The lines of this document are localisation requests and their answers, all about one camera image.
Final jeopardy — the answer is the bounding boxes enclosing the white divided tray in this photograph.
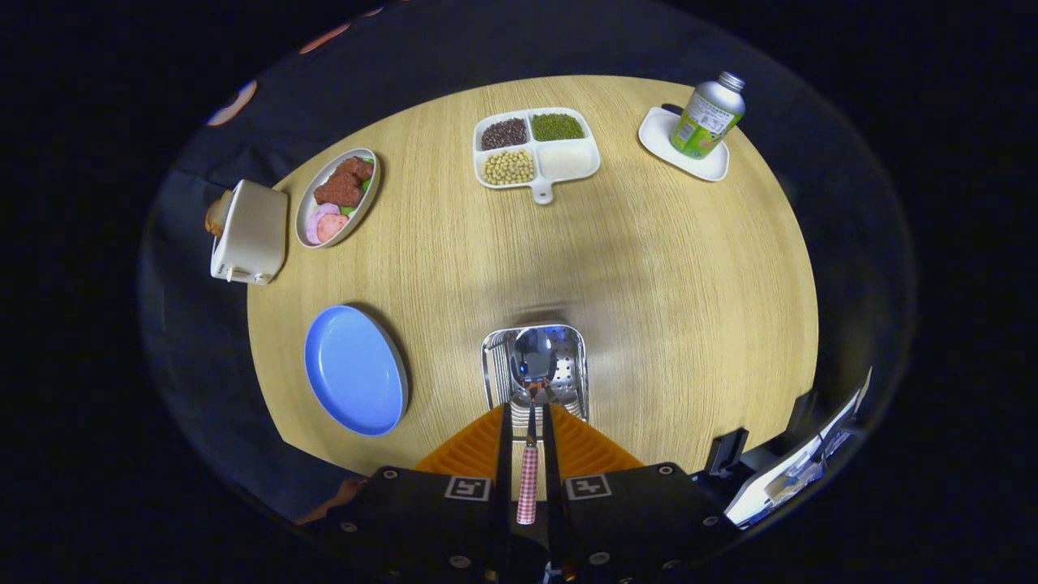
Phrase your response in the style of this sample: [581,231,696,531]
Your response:
[473,107,602,205]

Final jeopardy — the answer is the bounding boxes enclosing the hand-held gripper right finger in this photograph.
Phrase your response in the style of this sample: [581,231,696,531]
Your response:
[541,403,740,584]

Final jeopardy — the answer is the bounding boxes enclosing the pile of green beans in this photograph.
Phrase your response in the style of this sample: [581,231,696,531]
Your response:
[531,114,585,143]

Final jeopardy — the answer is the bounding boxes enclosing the perforated steel cutlery basket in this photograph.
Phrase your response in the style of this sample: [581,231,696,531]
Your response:
[481,324,589,427]

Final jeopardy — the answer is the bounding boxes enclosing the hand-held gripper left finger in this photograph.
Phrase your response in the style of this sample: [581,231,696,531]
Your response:
[320,401,513,584]

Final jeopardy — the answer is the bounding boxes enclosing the pink ham slices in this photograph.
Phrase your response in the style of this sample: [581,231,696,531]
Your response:
[305,203,350,246]

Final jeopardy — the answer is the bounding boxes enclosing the round blue plate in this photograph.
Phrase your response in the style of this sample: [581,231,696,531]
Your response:
[304,305,410,437]

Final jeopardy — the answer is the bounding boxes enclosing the green label metal bottle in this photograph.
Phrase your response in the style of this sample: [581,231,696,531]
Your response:
[670,71,746,160]

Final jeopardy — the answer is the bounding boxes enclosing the spoon with red checked handle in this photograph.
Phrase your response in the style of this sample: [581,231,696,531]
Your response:
[511,327,560,526]

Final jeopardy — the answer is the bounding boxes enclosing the white device with cables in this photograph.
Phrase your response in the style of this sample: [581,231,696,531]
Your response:
[723,367,873,530]

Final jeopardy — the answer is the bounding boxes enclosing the pile of dark red beans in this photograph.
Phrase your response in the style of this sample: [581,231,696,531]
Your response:
[481,118,529,151]

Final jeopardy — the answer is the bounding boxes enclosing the toasted bread slice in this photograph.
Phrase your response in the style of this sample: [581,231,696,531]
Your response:
[204,191,234,238]

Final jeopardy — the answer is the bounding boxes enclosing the pile of yellow soybeans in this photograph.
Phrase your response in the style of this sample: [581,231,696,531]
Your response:
[482,150,536,186]

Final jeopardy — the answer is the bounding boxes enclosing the oval white food plate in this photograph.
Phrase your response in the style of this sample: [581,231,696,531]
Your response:
[295,148,381,248]

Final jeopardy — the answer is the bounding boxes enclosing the brown meat slices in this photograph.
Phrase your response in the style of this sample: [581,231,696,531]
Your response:
[314,157,375,208]

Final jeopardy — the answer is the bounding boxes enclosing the small white dish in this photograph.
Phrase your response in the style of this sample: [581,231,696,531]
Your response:
[638,106,731,183]

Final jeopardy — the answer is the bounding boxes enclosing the cream white toaster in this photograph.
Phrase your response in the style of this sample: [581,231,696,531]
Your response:
[210,179,289,286]

